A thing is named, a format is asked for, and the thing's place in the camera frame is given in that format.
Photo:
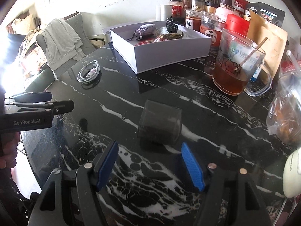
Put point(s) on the glass mug with tea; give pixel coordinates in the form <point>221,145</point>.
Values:
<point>224,77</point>

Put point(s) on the green white medicine box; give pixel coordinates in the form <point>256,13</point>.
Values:
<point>247,69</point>

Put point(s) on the dark transparent plastic box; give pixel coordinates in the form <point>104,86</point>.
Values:
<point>160,122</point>

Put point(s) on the dried peel jar white label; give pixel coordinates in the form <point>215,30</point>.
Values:
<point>193,20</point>

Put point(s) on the clear plastic bag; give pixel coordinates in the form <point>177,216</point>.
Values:
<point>283,119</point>

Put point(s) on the clear jar sliced herbs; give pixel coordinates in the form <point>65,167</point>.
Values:
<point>198,5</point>

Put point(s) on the red foil bag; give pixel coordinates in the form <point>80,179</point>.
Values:
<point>240,6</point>

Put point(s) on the white open gift box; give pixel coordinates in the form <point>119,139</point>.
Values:
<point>143,57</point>

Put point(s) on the orange label clear jar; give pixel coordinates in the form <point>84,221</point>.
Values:
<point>212,27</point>

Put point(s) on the tan jar black lid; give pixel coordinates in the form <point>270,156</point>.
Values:
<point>210,7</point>

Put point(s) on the red cylindrical canister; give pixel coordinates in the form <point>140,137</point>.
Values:
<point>237,24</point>

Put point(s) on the lavender drawstring pouch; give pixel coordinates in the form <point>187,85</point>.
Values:
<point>144,31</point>

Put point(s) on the red snack sachet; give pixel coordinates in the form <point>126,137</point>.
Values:
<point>144,42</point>

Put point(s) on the kraft paper pouch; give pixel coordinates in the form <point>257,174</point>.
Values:
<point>274,47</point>

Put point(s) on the person's left hand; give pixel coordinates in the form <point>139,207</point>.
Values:
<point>10,142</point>

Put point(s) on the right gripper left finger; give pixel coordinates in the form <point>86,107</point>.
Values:
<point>70,197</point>

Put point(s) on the white plush toy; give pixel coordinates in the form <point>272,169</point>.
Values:
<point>292,175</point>

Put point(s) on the black polka dot scrunchie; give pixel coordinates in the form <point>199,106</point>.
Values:
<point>171,26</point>

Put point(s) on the pink lidded jar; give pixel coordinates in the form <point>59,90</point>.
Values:
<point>222,13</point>

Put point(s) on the red spice jar black lid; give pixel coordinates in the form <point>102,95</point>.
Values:
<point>177,8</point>

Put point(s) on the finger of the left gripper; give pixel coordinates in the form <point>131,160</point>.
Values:
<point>29,97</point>
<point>56,107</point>

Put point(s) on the brown nut snack packet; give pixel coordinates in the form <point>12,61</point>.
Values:
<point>169,36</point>

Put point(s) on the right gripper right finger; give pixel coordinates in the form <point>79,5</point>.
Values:
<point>245,206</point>

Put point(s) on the black printed food bag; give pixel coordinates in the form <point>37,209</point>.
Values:
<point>270,13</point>

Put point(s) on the grey cloth on chair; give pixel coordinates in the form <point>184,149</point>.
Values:
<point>62,44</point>

